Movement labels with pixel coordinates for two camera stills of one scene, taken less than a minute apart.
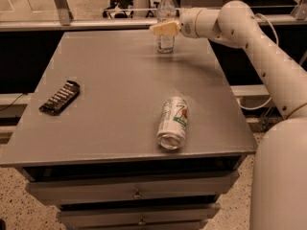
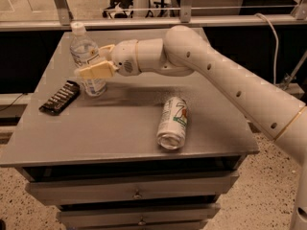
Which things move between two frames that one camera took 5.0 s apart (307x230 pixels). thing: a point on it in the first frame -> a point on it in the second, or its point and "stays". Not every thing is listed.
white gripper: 188,25 -> 124,57
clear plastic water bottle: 166,12 -> 83,51
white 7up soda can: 173,124 stays
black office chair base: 123,7 stays
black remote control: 56,103 stays
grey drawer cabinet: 120,136 stays
